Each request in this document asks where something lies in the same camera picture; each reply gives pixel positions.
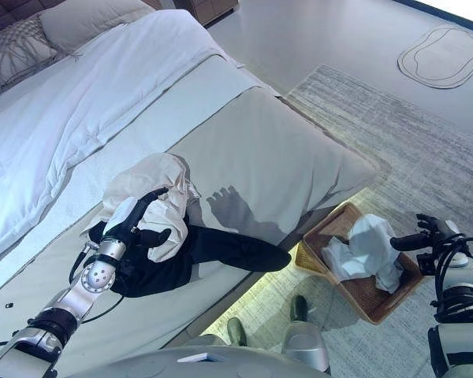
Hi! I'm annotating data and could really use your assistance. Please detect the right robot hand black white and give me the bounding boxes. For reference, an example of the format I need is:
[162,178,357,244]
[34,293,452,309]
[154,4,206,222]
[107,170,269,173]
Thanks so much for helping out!
[389,213,464,254]

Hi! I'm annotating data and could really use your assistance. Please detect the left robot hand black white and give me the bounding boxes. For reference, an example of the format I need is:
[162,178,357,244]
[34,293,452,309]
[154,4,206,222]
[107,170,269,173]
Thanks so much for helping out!
[101,187,173,250]

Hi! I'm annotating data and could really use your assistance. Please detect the cream garment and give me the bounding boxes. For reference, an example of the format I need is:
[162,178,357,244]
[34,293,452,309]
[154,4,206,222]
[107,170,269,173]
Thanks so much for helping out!
[80,153,202,264]

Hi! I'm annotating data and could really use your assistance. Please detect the white garment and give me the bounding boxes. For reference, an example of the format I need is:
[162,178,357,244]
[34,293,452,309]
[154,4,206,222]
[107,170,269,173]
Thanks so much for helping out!
[323,214,406,295]

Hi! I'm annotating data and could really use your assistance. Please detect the black garment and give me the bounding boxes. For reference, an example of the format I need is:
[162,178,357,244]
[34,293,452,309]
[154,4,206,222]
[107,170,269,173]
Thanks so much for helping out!
[88,220,292,299]

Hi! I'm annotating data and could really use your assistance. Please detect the woven wicker basket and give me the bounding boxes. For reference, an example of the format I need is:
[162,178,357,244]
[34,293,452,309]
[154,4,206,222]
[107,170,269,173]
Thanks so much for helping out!
[294,202,426,326]

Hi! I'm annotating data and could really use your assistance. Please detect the pale textured bed runner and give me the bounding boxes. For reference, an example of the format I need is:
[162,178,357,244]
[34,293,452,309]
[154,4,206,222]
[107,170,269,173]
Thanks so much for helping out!
[0,53,279,304]

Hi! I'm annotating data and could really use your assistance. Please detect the bed with beige cover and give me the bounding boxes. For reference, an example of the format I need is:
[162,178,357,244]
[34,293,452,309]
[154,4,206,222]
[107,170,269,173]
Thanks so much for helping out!
[0,0,382,378]

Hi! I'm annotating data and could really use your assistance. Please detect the grey striped rug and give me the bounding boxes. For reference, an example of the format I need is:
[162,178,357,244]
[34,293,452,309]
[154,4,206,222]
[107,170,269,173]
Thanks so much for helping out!
[204,64,473,378]

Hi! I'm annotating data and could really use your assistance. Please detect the white duvet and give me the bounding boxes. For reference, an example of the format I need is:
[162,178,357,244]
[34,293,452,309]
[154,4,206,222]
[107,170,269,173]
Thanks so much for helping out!
[0,14,237,265]

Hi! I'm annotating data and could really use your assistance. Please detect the grey robot torso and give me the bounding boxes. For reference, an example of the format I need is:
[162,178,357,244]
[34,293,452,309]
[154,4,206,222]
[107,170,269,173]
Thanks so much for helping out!
[50,344,332,378]

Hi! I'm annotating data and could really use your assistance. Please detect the left silver robot leg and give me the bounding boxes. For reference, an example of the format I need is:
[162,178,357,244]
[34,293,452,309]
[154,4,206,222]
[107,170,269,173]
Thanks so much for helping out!
[199,317,248,347]

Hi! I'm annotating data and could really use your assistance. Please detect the silver robot leg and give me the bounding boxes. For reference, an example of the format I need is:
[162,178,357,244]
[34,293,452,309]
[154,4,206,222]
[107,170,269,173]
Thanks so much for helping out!
[279,295,332,375]
[199,317,248,347]

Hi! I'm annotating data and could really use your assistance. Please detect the right silver robot leg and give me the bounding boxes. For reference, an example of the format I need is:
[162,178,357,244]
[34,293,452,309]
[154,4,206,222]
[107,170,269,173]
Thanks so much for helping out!
[279,295,332,375]

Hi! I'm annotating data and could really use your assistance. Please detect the small beige outlined mat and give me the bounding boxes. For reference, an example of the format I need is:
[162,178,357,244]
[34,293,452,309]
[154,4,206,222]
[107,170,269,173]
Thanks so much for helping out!
[397,24,473,91]

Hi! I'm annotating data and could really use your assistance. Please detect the plain beige pillow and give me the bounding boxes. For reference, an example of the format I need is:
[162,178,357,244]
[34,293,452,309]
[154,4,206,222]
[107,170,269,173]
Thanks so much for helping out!
[39,0,155,56]

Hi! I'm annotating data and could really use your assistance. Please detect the patterned fringed cushion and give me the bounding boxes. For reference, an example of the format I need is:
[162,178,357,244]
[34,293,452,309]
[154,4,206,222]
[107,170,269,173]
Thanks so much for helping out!
[0,14,58,87]

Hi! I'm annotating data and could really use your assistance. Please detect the brown wooden nightstand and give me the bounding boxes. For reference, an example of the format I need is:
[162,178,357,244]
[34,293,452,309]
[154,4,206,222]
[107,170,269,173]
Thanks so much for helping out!
[173,0,241,28]

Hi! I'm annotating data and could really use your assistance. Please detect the dark quilted headboard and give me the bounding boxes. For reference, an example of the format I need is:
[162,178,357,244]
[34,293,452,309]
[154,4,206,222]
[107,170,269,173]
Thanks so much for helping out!
[0,0,48,39]

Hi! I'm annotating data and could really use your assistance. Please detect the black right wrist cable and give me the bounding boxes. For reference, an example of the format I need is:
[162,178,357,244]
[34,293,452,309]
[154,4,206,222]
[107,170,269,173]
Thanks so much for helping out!
[429,232,473,312]

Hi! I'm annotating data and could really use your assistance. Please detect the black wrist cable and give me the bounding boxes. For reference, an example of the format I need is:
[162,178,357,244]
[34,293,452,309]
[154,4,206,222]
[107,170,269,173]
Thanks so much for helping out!
[429,232,473,312]
[69,240,125,322]

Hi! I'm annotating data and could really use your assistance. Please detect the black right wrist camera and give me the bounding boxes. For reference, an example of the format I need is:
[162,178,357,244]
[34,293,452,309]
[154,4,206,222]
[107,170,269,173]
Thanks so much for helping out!
[415,254,438,276]

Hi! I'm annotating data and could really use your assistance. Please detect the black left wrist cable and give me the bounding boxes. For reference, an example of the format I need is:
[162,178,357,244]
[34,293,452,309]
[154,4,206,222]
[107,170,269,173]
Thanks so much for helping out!
[69,240,125,322]

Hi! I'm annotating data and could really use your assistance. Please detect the black window base rail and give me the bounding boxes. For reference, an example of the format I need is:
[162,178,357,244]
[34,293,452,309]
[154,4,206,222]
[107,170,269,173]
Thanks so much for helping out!
[412,0,473,41]

